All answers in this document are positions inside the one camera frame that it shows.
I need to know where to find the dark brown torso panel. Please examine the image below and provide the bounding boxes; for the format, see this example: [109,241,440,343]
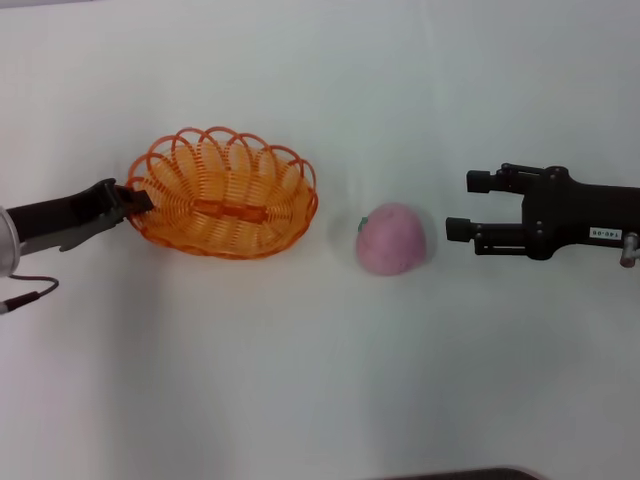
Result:
[384,467,544,480]

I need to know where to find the orange plastic woven basket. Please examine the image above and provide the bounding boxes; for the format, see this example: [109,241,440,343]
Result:
[125,126,320,260]

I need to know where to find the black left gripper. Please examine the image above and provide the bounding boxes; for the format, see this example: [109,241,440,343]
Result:
[7,178,155,257]

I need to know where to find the small silver metal fitting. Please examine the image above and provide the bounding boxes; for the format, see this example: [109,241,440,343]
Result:
[619,233,640,269]

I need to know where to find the dark left arm cable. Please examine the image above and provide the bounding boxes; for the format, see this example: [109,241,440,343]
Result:
[0,275,61,316]

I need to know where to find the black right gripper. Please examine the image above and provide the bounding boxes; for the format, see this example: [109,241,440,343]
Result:
[444,162,640,262]

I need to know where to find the pink plush peach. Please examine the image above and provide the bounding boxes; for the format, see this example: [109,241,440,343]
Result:
[354,201,428,277]

